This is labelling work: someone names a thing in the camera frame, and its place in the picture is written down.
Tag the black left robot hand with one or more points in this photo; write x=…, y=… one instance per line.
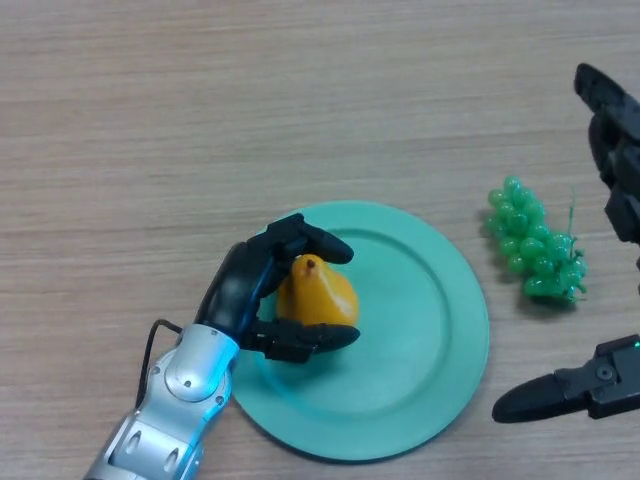
x=230, y=290

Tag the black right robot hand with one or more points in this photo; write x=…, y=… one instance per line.
x=620, y=145

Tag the yellow pear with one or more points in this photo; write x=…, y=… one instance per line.
x=320, y=295

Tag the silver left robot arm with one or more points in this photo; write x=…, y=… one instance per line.
x=180, y=400

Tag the teal green round plate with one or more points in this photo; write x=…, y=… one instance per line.
x=400, y=340

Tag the green grape bunch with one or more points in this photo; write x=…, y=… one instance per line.
x=525, y=245

